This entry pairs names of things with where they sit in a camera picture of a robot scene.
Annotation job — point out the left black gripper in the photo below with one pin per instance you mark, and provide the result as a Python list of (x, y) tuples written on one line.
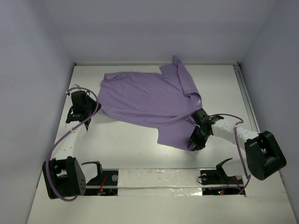
[(89, 99)]

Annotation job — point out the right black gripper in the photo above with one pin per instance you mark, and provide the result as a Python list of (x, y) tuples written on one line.
[(196, 139)]

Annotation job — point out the purple t shirt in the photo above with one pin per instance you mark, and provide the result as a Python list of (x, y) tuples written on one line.
[(164, 100)]

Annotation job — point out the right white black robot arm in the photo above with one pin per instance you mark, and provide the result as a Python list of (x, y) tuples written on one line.
[(259, 152)]

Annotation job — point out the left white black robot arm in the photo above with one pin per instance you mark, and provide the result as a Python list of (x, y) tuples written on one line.
[(65, 177)]

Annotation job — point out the silver foil strip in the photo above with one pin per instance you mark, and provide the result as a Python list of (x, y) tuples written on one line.
[(159, 182)]

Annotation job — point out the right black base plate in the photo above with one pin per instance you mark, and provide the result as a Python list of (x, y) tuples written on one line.
[(217, 183)]

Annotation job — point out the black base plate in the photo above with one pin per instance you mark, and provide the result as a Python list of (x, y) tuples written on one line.
[(104, 186), (217, 183)]

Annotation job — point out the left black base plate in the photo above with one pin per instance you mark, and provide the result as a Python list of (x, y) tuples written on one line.
[(104, 186)]

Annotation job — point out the aluminium rail on right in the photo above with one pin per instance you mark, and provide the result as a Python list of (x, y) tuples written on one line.
[(246, 99)]

